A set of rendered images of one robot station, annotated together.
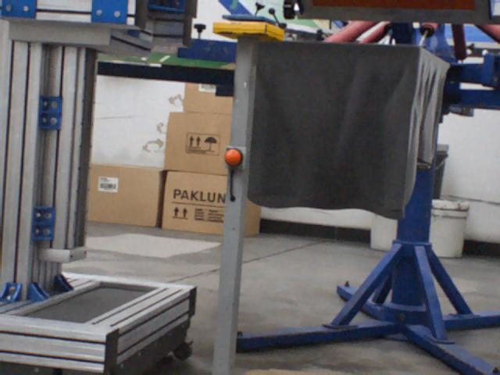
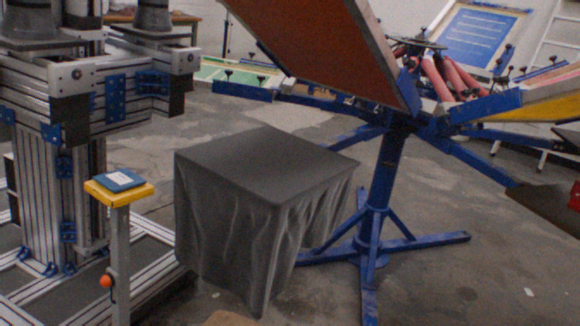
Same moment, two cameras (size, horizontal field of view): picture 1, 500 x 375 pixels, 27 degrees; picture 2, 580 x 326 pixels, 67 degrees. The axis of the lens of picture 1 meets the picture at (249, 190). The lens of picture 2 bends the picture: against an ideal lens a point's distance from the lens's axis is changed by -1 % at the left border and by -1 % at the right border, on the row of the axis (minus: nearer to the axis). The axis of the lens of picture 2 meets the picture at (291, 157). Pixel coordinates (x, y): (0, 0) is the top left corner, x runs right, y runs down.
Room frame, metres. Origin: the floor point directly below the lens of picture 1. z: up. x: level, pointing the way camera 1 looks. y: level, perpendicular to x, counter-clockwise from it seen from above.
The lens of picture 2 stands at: (1.45, -0.65, 1.54)
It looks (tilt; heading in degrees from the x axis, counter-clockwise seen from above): 23 degrees down; 14
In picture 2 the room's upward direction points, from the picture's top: 9 degrees clockwise
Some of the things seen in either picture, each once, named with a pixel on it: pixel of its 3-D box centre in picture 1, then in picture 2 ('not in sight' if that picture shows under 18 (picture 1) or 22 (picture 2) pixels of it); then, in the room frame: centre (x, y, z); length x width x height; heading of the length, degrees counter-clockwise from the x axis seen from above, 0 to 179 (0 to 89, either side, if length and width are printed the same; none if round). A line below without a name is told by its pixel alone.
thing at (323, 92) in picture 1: (324, 128); (217, 234); (2.57, -0.18, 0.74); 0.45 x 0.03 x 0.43; 70
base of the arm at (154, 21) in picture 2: not in sight; (153, 15); (3.00, 0.36, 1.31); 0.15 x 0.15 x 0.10
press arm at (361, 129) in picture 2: not in sight; (341, 142); (3.25, -0.42, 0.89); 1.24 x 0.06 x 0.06; 160
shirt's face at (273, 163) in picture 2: not in sight; (271, 157); (2.78, -0.25, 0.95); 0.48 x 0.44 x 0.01; 160
